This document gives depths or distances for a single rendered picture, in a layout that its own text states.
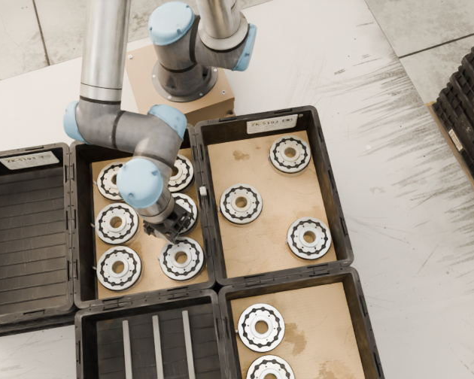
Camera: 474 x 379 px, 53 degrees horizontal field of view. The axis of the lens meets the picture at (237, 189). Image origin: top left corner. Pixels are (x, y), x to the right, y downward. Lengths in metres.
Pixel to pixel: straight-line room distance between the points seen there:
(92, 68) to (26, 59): 1.77
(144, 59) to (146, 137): 0.62
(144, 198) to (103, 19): 0.31
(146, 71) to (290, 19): 0.51
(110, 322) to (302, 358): 0.44
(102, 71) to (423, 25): 2.03
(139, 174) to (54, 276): 0.48
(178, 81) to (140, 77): 0.15
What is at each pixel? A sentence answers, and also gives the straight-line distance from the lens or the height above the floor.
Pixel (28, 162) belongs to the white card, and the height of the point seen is 0.89.
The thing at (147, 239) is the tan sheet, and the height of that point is 0.83.
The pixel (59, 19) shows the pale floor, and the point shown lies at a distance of 2.74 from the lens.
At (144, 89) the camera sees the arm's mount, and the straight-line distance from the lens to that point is 1.38.
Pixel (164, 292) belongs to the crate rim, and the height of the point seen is 0.93.
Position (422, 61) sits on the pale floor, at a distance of 2.53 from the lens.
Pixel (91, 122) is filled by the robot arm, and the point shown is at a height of 1.19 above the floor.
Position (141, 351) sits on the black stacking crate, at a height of 0.83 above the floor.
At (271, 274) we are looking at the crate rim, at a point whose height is 0.93.
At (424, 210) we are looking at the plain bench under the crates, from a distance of 1.38.
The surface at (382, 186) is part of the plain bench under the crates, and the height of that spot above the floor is 0.70.
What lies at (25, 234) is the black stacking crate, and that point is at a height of 0.83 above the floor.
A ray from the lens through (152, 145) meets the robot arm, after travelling 0.84.
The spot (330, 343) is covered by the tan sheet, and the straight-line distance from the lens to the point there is 1.11.
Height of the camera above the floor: 1.92
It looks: 69 degrees down
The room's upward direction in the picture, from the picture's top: 4 degrees counter-clockwise
